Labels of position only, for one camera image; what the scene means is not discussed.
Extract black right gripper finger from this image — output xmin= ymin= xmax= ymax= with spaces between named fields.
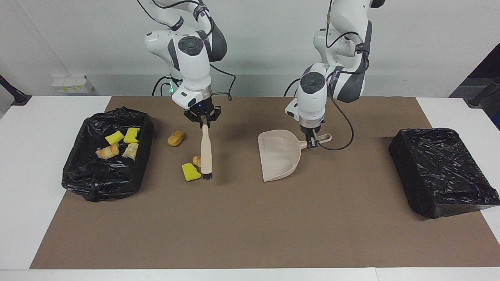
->
xmin=183 ymin=110 xmax=204 ymax=128
xmin=205 ymin=106 xmax=222 ymax=128

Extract beige plastic dustpan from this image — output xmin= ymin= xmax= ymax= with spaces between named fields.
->
xmin=257 ymin=130 xmax=332 ymax=183

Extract beige hand brush black bristles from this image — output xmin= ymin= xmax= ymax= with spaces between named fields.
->
xmin=200 ymin=124 xmax=213 ymax=180

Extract yellow sponge piece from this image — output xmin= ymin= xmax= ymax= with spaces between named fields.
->
xmin=181 ymin=163 xmax=202 ymax=182

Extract yellow notched sponge block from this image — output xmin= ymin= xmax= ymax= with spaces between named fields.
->
xmin=123 ymin=127 xmax=141 ymax=144

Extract torn pale croissant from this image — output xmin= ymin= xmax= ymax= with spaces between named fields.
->
xmin=122 ymin=142 xmax=139 ymax=161

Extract small yellow sponge wedge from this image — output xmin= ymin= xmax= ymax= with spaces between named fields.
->
xmin=105 ymin=131 xmax=125 ymax=146

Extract orange striped croissant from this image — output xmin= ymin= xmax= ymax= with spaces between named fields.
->
xmin=96 ymin=143 xmax=120 ymax=160

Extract open bin with black bag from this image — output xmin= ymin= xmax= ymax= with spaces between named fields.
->
xmin=62 ymin=107 xmax=154 ymax=202

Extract bin covered by black bag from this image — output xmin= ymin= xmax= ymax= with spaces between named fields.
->
xmin=389 ymin=128 xmax=500 ymax=219

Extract brown bread roll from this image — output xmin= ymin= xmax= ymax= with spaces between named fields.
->
xmin=168 ymin=130 xmax=186 ymax=147

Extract brown table mat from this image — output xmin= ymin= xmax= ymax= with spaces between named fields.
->
xmin=30 ymin=96 xmax=500 ymax=269

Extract black stand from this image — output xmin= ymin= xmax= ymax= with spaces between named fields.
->
xmin=464 ymin=76 xmax=500 ymax=108
xmin=0 ymin=75 xmax=32 ymax=106

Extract dark background furniture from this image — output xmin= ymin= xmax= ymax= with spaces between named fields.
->
xmin=448 ymin=41 xmax=500 ymax=131

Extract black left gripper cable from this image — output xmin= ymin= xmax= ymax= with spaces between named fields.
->
xmin=318 ymin=8 xmax=371 ymax=151

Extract black arm base cable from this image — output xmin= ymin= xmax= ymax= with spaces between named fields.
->
xmin=284 ymin=77 xmax=302 ymax=96
xmin=152 ymin=75 xmax=173 ymax=96

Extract white wall power strip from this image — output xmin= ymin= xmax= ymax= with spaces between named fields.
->
xmin=52 ymin=75 xmax=93 ymax=94

